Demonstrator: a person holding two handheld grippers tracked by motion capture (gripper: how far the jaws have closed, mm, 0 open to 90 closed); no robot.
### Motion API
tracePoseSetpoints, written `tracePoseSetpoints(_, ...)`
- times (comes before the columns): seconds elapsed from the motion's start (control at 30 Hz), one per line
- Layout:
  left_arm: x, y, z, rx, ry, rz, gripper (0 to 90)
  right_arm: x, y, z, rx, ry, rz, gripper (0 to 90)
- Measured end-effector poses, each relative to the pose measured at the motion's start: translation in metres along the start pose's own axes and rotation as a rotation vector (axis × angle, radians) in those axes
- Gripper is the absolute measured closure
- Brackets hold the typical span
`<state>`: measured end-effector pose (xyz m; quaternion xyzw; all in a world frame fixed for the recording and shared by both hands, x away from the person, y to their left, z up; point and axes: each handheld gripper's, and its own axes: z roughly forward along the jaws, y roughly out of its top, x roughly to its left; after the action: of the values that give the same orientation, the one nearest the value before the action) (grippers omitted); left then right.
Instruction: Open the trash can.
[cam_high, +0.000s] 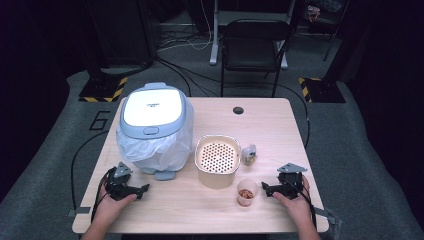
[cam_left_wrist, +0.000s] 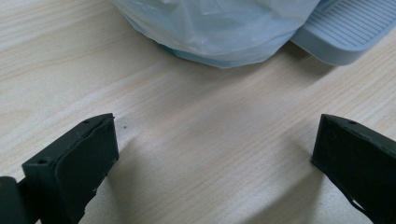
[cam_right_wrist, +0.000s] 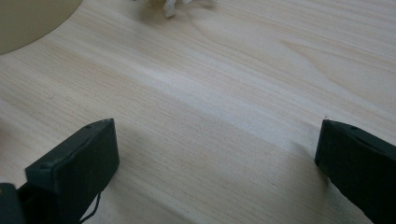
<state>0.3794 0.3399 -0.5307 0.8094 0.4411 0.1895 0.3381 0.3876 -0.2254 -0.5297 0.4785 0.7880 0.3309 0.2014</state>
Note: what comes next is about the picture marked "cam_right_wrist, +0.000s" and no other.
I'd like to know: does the crumpled white paper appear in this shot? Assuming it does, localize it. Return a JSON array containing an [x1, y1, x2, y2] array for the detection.
[[133, 0, 217, 19]]

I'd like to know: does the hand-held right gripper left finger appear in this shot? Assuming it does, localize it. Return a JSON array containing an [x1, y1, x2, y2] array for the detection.
[[18, 118, 120, 224]]

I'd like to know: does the thin black wire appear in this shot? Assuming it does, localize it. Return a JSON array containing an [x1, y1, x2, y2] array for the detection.
[[78, 191, 103, 224]]

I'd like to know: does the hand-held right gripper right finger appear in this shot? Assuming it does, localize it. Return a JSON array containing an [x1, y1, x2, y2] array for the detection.
[[314, 119, 396, 224]]

